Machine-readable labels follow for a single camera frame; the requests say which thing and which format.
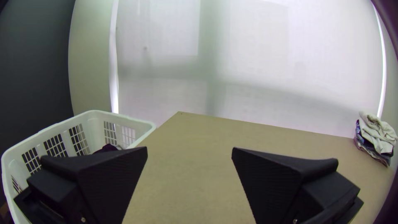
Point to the pile of folded clothes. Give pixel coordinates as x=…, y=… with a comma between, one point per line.
x=374, y=137

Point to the dark garment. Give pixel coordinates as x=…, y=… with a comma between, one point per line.
x=107, y=148

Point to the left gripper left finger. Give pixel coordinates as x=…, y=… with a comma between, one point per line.
x=93, y=183

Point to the white laundry basket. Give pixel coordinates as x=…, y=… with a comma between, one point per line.
x=62, y=137

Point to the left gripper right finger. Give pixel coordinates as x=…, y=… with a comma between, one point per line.
x=280, y=183

